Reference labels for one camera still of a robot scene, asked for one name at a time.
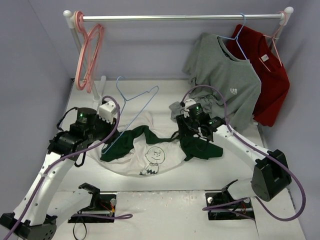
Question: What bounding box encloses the white and green t-shirt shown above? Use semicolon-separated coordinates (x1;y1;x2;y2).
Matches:
87;111;223;177

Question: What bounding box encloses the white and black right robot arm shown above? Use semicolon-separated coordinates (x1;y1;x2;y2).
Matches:
176;99;292;206

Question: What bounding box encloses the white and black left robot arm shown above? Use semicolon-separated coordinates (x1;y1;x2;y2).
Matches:
0;102;120;240

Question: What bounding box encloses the grey t-shirt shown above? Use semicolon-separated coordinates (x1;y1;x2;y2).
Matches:
182;33;262;133

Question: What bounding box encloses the pink hanger bundle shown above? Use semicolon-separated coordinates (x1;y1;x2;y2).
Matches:
73;11;105;93

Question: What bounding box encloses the blue hanger with grey shirt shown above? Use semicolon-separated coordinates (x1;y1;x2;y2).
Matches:
217;12;249;60

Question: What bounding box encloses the red t-shirt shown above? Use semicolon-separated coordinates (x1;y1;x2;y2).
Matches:
226;24;290;127

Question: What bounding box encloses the pink hanger with red shirt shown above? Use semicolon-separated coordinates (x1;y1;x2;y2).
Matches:
263;10;287;67

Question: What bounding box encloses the silver and white clothes rack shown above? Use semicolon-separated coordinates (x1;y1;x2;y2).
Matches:
63;6;294;102

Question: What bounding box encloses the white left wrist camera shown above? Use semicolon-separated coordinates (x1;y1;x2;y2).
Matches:
98;100;117;124

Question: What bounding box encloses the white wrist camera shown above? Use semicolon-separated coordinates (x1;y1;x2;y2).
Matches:
98;100;117;124
180;98;196;118

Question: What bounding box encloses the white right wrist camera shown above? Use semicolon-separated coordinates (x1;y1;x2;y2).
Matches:
180;98;196;118

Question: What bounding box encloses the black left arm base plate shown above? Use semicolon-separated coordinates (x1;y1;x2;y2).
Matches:
68;182;117;224

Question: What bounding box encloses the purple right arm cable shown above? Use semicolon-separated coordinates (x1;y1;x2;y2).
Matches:
182;84;307;223

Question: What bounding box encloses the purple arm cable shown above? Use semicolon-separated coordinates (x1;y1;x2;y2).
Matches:
3;95;133;240
182;84;307;223

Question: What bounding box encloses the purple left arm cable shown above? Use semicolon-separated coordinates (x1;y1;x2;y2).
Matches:
3;95;133;240

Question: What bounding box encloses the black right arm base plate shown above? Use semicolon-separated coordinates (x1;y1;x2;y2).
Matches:
204;179;255;221

